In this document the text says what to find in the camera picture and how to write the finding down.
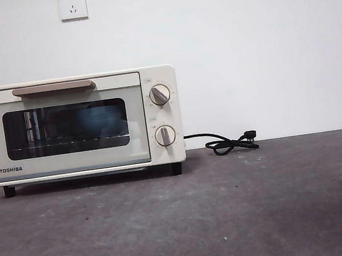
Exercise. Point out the blue bowl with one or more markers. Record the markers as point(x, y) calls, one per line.
point(99, 120)

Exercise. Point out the beige oven knob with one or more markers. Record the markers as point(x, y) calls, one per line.
point(165, 135)
point(159, 94)

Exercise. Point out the cream toaster oven body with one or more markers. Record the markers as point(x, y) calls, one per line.
point(162, 113)

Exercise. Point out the white wall socket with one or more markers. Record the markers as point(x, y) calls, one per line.
point(73, 5)

